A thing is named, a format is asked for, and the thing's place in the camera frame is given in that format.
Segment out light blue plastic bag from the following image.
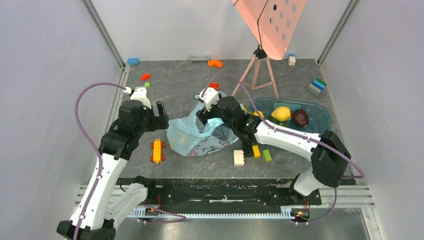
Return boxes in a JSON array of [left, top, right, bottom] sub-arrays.
[[165, 102, 239, 157]]

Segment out yellow fake lemon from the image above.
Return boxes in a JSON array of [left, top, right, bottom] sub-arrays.
[[271, 106, 292, 122]]

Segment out dark red fake apple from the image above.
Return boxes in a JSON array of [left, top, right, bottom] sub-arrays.
[[291, 109, 310, 128]]

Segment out yellow fake fruit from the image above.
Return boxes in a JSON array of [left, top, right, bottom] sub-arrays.
[[252, 111, 265, 118]]

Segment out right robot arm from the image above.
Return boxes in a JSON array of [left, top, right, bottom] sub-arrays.
[[196, 94, 351, 204]]

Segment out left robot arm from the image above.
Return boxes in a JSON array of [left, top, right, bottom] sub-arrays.
[[56, 100, 169, 240]]

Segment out orange yellow toy car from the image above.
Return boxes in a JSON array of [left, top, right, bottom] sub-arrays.
[[150, 138, 166, 164]]

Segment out orange flat toy brick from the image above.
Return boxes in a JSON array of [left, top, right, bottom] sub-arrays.
[[208, 82, 220, 91]]

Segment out pink wooden tripod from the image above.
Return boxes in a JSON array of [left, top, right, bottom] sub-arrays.
[[231, 44, 280, 99]]

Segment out black toy brick strip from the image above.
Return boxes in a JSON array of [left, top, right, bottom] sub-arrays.
[[242, 141, 254, 158]]

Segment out yellow toy brick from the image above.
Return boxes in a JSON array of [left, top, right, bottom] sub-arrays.
[[252, 145, 261, 158]]

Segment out red curved toy piece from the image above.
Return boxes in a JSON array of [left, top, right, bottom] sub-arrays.
[[140, 73, 151, 82]]

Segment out cream toy brick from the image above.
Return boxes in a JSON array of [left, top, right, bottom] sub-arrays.
[[233, 150, 245, 167]]

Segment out orange curved toy piece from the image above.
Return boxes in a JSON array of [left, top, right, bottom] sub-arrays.
[[207, 59, 223, 68]]

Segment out green toy brick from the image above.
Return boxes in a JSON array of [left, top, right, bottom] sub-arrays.
[[262, 149, 273, 163]]

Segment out blue toy brick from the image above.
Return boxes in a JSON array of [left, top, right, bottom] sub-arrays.
[[126, 57, 140, 66]]

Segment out grey toy bar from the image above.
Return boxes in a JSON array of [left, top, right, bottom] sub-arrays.
[[188, 55, 211, 63]]

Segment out white blue small brick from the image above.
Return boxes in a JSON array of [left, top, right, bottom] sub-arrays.
[[287, 53, 296, 66]]

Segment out teal plastic bin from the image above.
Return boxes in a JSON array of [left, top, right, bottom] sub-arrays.
[[253, 97, 332, 134]]

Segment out stacked grey blue green bricks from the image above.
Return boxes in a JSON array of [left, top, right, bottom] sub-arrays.
[[307, 78, 327, 96]]

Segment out pink perforated board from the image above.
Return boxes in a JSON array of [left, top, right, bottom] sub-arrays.
[[232, 0, 307, 60]]

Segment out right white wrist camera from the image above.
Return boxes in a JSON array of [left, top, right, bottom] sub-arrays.
[[199, 87, 220, 112]]

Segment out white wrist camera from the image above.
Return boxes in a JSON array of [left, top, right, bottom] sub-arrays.
[[199, 87, 220, 112], [123, 86, 152, 109]]

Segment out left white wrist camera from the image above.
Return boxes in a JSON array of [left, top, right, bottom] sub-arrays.
[[123, 86, 152, 109]]

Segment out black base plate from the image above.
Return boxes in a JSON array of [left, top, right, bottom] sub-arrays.
[[119, 177, 322, 214]]

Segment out white toothed rail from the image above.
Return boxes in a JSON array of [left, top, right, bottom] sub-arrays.
[[127, 206, 295, 220]]

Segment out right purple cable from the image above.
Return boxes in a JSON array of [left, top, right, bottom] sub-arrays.
[[200, 73, 365, 225]]

